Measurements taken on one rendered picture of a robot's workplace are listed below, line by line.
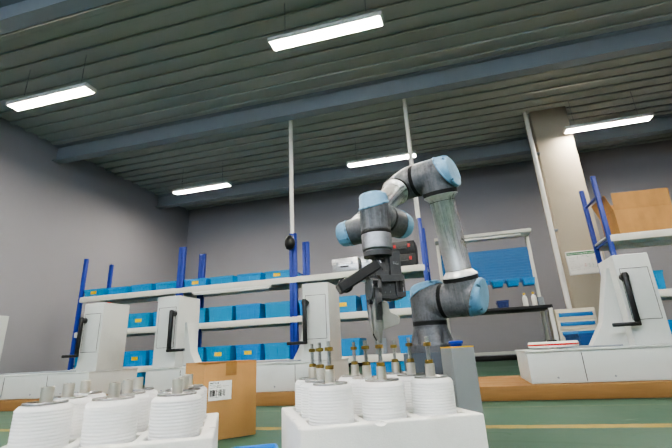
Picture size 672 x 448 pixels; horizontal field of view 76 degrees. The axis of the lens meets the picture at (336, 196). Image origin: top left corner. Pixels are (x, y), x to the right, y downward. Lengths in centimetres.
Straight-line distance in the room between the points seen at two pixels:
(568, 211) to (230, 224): 753
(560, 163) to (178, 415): 730
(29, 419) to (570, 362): 266
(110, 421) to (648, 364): 276
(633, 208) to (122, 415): 585
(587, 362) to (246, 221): 900
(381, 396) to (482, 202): 890
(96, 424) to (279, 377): 231
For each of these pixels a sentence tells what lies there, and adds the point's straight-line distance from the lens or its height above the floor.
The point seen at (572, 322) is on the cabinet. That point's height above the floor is 52.
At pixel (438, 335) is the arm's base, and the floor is 35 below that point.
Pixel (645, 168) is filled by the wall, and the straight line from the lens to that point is 1061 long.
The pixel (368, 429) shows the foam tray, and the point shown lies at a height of 17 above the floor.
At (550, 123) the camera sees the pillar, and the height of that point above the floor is 372.
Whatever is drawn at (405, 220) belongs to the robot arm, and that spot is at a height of 64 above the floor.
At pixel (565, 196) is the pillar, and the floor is 243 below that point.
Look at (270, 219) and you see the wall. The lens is 1066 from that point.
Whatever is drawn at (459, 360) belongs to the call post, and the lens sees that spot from 130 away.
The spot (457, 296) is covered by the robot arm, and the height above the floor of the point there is 46.
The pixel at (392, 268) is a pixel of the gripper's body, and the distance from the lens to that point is 105.
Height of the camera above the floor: 32
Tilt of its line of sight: 20 degrees up
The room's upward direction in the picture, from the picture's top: 3 degrees counter-clockwise
